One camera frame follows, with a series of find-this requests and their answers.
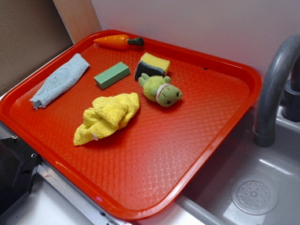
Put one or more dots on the green rectangular block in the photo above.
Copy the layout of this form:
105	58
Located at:
112	75

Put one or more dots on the red plastic tray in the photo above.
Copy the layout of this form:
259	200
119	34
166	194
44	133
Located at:
141	169

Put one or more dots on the green plush turtle toy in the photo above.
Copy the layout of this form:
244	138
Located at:
158	89

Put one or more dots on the yellow crumpled cloth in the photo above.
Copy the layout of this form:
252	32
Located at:
106	116

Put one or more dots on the yellow and black sponge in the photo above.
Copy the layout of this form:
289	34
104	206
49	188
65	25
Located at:
152	65

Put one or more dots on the orange toy carrot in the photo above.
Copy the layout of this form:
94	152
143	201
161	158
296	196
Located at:
120	41

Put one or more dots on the light blue folded cloth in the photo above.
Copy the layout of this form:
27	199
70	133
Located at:
60	81

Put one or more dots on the grey curved faucet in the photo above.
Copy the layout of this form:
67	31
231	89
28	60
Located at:
272	92

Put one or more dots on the grey plastic sink basin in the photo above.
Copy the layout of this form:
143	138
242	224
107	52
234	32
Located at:
243	184

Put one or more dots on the wooden board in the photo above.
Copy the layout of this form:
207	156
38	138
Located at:
79	18

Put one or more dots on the brown cardboard panel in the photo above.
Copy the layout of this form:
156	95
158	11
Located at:
31	34

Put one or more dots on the dark grey faucet handle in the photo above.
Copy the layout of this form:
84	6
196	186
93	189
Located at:
291	92

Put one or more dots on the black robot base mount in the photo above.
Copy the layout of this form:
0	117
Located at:
18	166

